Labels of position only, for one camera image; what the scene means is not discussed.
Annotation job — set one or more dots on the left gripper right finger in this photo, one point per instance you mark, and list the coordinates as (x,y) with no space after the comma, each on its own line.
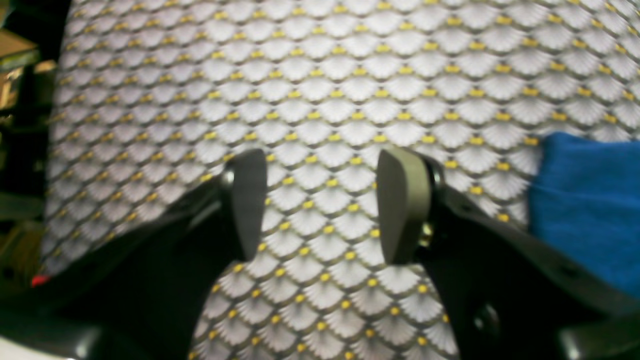
(508,295)

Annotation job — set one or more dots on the blue long-sleeve T-shirt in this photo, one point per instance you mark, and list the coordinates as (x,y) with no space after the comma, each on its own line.
(585,202)

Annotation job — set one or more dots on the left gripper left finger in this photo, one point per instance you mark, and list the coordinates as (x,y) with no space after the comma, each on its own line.
(140,296)

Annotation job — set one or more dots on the fan-patterned table cloth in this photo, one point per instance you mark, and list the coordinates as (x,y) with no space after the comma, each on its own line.
(153,96)

